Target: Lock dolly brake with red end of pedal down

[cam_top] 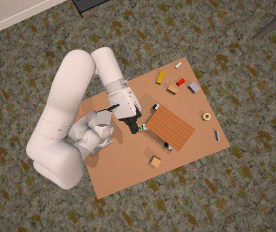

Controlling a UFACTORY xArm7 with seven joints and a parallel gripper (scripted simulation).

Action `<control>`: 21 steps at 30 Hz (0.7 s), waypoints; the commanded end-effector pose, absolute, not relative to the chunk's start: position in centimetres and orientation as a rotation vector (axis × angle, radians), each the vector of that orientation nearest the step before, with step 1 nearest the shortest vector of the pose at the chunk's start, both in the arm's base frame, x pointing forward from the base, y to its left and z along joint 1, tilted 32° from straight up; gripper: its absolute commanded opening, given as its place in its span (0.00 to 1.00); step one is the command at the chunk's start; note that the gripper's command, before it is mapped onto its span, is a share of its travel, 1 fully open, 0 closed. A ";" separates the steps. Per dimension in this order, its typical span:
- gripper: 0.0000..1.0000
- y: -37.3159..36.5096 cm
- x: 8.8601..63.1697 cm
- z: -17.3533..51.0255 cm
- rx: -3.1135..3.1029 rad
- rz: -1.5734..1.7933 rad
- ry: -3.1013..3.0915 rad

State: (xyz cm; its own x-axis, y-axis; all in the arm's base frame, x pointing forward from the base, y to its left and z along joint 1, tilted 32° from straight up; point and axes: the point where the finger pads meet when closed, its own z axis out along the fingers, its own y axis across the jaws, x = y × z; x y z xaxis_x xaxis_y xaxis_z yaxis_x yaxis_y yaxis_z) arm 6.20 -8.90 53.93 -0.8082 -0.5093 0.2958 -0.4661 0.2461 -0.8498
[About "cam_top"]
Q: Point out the wooden dolly with black caster wheels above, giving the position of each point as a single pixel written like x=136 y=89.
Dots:
x=169 y=127

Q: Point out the red toy building brick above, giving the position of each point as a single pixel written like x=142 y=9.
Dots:
x=180 y=82

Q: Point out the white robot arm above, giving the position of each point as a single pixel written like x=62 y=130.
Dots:
x=54 y=157

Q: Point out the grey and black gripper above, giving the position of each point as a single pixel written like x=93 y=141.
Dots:
x=127 y=111

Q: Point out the yellow rectangular block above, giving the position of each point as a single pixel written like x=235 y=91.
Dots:
x=160 y=78

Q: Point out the beige roll of masking tape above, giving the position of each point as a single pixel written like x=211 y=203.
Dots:
x=208 y=116

